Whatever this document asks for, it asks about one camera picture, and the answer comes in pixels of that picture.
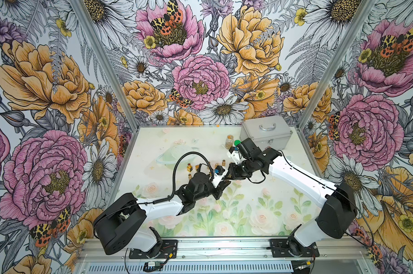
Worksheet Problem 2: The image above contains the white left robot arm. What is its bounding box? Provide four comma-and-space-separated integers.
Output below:
93, 172, 231, 258

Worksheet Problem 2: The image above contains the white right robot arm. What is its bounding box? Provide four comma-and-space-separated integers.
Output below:
226, 144, 358, 257

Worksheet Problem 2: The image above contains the amber glass jar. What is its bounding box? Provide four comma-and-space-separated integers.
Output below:
225, 135, 234, 150

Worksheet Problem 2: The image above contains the silver metal case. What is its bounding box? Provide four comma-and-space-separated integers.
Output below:
239, 116, 293, 150

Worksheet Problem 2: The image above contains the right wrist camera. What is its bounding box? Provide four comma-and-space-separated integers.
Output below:
228, 138, 261, 161

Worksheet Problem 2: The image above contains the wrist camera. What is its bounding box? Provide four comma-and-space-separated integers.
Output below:
228, 138, 261, 161
212, 166, 227, 188

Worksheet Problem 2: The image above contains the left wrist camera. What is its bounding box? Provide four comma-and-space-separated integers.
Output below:
212, 166, 227, 188

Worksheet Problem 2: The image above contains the black corrugated cable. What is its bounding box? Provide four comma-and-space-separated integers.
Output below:
137, 151, 214, 206

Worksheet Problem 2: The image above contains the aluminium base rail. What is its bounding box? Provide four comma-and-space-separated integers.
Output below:
75, 236, 378, 274

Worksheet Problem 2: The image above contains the aluminium corner post right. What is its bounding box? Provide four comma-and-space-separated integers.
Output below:
297, 1, 375, 130

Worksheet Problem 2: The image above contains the aluminium corner post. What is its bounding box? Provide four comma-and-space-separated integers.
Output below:
297, 1, 375, 130
71, 1, 139, 133

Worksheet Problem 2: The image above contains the aluminium corner post left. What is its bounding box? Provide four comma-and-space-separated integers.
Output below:
71, 1, 139, 133

